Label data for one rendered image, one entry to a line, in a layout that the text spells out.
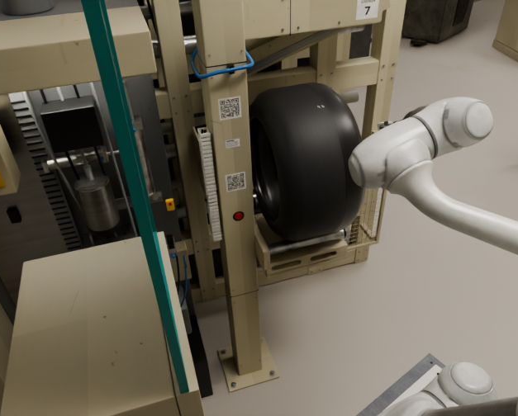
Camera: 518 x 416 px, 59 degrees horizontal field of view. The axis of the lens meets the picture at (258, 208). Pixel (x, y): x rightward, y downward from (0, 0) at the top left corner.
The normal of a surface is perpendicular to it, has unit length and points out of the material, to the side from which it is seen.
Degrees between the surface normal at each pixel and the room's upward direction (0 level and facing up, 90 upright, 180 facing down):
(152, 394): 0
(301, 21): 90
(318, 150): 51
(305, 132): 38
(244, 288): 90
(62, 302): 0
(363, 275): 0
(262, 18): 90
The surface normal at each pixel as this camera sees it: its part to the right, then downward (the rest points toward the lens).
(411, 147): 0.03, -0.30
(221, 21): 0.29, 0.57
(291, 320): -0.04, -0.80
